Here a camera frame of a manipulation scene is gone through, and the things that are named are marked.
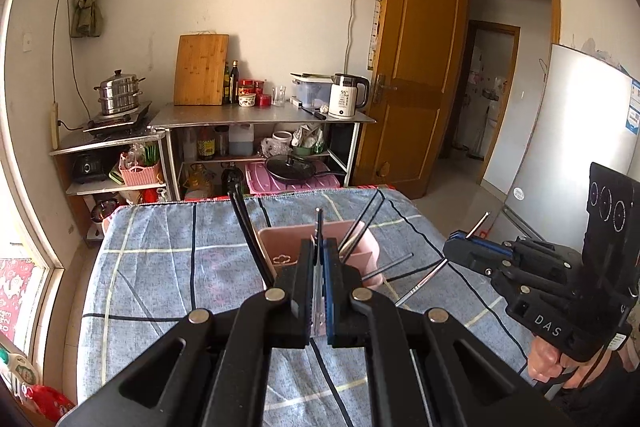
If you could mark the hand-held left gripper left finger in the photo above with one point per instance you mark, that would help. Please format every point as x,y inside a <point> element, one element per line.
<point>305,269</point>

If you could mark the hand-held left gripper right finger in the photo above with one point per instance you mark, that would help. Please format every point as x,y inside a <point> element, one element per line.
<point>330,269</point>

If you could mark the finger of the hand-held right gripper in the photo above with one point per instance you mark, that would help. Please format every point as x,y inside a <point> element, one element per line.
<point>480,243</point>
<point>470,258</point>

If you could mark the pink utensil basket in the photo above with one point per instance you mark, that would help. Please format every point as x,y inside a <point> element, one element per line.
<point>282,252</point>

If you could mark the person's right forearm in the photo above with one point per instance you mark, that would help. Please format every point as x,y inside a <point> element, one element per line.
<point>600,402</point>

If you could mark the person's right hand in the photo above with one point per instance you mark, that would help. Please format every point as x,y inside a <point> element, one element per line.
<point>547,359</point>

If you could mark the pink plastic tray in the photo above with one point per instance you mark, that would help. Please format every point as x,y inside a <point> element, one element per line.
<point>257,182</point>

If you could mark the black frying pan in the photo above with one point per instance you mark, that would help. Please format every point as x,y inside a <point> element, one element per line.
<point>292,168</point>

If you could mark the dark cola bottle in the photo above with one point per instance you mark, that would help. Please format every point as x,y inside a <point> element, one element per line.
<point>232,179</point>

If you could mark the blue plaid tablecloth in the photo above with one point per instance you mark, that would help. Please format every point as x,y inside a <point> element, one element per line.
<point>175,257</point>

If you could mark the white refrigerator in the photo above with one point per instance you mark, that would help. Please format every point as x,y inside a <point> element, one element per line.
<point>565,142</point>

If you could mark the yellow cooking oil bottle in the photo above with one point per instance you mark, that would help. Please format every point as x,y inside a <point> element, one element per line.
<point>197,184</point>

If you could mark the white plastic jug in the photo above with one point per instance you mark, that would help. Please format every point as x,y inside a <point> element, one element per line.
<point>241,142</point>

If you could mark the yellow label bottle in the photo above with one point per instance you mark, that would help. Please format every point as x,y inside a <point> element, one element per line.
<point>206,146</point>

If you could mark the white electric kettle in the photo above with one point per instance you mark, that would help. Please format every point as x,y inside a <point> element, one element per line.
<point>345,99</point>

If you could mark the red cup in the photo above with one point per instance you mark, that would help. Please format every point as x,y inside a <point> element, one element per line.
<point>264,100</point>

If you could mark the clear drinking glass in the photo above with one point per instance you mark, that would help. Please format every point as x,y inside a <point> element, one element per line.
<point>279,97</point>

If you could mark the steel kitchen table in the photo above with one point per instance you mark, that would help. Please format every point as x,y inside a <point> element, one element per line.
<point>225,113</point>

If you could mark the white patterned jar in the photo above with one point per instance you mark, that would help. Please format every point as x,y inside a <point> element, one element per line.
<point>247,101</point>

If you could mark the clear plastic storage box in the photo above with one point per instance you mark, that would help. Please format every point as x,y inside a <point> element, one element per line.
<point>311,91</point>

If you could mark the wooden door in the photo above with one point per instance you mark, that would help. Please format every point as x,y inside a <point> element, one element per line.
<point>415,72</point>

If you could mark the small pink woven basket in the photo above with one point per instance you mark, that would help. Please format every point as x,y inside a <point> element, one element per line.
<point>142,174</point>

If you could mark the red lidded jar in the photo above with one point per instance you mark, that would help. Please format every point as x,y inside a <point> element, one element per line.
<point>246,87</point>

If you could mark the dark oil bottle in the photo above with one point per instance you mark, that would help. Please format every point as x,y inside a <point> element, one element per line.
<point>234,84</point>

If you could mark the wooden cutting board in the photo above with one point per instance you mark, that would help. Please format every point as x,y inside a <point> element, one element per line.
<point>200,69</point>

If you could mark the steel side shelf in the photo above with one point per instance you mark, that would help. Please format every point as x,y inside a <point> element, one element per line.
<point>107,144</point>

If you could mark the black induction cooker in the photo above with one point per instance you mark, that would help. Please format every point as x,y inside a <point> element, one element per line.
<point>117,123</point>

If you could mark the black blender base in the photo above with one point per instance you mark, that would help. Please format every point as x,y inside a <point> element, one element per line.
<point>89,167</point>

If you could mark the steel steamer pot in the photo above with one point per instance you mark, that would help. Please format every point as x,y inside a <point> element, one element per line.
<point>119,94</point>

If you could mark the beige power strip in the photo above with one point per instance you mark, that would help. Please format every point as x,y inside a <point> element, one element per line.
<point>55,127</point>

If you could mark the red paper decoration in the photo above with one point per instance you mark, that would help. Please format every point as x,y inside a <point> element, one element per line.
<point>12,302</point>

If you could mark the hanging grey cloth bag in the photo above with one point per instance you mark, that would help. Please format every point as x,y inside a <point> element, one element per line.
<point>89,7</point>

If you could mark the wall calendar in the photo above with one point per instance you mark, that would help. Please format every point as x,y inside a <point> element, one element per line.
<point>375,29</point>

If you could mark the white wall switch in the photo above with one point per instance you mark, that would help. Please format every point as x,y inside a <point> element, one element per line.
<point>27,42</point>

